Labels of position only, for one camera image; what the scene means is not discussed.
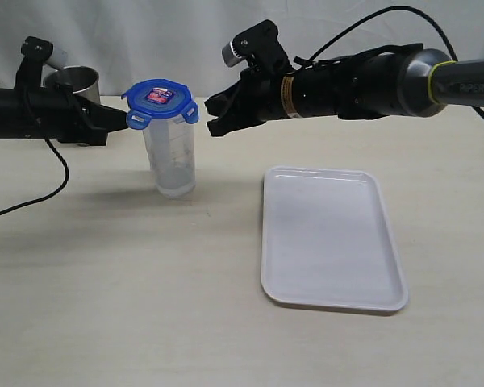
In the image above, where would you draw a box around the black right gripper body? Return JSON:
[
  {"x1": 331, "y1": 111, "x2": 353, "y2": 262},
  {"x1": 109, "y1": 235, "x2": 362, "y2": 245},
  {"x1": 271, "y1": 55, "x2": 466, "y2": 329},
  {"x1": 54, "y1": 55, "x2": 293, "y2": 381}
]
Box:
[{"x1": 232, "y1": 19, "x2": 298, "y2": 124}]

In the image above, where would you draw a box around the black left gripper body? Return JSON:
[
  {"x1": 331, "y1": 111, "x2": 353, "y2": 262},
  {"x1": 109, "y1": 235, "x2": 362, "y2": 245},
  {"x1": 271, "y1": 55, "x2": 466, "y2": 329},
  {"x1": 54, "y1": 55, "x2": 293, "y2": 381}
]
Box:
[{"x1": 0, "y1": 35, "x2": 90, "y2": 146}]

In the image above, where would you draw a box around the stainless steel cup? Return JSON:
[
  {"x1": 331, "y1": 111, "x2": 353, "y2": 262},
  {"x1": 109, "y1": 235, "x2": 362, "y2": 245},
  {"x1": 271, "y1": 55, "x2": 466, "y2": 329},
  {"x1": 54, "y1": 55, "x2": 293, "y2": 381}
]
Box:
[{"x1": 43, "y1": 65, "x2": 101, "y2": 104}]

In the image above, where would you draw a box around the blue clip-lock lid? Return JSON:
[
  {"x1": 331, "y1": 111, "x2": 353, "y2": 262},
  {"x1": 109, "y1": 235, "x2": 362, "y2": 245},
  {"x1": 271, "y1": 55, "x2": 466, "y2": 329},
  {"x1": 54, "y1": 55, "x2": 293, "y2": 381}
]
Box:
[{"x1": 121, "y1": 79, "x2": 199, "y2": 130}]

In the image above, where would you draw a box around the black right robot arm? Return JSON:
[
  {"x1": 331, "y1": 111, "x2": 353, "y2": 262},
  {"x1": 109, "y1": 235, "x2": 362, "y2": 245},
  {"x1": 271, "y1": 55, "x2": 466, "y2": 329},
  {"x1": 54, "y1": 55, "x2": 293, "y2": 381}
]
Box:
[{"x1": 205, "y1": 19, "x2": 484, "y2": 137}]

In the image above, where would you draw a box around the clear tall plastic container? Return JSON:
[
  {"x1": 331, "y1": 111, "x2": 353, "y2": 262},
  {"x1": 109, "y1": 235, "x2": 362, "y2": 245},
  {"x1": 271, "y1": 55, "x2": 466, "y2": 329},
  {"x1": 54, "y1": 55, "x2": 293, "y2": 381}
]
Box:
[{"x1": 142, "y1": 117, "x2": 196, "y2": 198}]

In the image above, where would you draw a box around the white rectangular plastic tray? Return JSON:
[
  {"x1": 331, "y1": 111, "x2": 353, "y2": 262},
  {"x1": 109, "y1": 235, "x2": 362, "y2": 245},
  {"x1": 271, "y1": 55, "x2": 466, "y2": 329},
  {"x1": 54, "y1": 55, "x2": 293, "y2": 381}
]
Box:
[{"x1": 261, "y1": 166, "x2": 409, "y2": 314}]

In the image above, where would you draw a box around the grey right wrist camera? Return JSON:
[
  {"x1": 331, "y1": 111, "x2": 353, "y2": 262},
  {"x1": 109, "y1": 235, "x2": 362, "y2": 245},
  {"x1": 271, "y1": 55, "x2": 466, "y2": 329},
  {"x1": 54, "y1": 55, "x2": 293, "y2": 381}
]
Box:
[{"x1": 221, "y1": 40, "x2": 244, "y2": 68}]

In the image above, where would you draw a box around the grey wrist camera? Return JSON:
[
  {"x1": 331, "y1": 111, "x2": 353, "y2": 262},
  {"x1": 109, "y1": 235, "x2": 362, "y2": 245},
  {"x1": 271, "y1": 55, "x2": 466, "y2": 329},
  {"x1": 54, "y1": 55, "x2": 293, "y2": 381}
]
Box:
[
  {"x1": 45, "y1": 45, "x2": 68, "y2": 70},
  {"x1": 221, "y1": 40, "x2": 244, "y2": 68}
]

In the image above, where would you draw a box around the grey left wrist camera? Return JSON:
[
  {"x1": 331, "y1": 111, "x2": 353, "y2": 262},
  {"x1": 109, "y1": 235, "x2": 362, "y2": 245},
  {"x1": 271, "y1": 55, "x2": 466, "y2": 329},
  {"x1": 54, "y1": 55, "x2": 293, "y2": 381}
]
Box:
[{"x1": 45, "y1": 45, "x2": 68, "y2": 70}]

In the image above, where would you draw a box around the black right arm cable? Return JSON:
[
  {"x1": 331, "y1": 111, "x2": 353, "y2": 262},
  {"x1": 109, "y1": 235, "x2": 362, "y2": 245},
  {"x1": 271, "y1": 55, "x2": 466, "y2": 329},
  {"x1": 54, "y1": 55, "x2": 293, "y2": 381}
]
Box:
[{"x1": 310, "y1": 4, "x2": 484, "y2": 144}]

